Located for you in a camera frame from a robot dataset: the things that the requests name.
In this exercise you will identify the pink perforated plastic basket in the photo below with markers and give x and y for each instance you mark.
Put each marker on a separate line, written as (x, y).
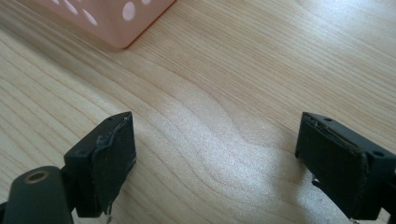
(106, 18)

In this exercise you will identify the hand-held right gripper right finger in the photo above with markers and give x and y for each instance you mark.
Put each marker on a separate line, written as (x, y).
(339, 165)

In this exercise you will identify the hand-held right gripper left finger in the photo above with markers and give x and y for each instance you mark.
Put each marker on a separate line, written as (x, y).
(102, 165)

